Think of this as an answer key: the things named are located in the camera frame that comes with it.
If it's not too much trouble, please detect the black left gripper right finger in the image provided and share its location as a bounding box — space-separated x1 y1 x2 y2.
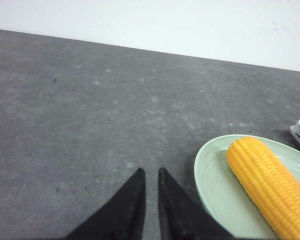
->
158 167 234 240

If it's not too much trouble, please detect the yellow corn cob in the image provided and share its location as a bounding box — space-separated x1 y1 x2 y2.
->
225 137 300 240

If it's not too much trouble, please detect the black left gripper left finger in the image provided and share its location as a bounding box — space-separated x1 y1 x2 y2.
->
65 168 146 240

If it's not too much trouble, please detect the light green plate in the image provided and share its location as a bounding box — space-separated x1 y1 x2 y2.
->
194 134 300 240

